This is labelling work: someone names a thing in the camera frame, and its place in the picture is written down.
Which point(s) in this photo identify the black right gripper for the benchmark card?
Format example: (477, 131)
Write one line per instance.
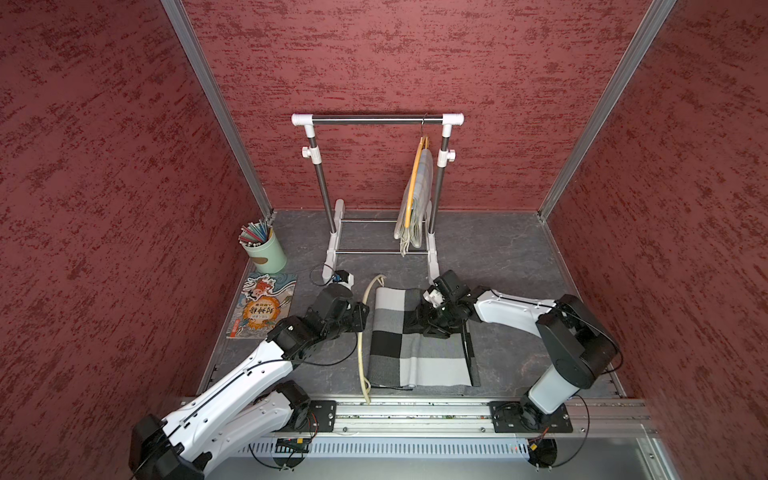
(441, 332)

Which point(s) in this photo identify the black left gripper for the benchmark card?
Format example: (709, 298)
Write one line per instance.
(358, 318)

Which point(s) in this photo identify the black grey white checked scarf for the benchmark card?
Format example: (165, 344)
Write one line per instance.
(402, 357)

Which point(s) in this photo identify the pale wooden hanger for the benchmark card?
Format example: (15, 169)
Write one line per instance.
(365, 385)

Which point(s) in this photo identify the blue cream plaid fringed scarf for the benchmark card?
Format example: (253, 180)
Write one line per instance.
(413, 237)

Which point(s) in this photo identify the orange wooden hanger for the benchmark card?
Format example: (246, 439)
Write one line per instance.
(423, 142)

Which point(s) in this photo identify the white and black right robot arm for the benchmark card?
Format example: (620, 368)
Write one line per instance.
(578, 345)

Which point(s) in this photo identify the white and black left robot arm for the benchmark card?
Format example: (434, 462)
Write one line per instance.
(256, 398)

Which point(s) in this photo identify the colourful illustrated booklet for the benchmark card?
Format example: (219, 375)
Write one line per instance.
(263, 300)

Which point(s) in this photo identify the green cup with pencils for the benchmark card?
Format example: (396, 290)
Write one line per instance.
(262, 247)

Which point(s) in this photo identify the white and steel clothes rack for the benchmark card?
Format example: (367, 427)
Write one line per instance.
(363, 162)

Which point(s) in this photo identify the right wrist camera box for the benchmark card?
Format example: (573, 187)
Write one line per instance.
(433, 296)

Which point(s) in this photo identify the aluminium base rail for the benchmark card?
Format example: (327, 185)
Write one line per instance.
(401, 416)

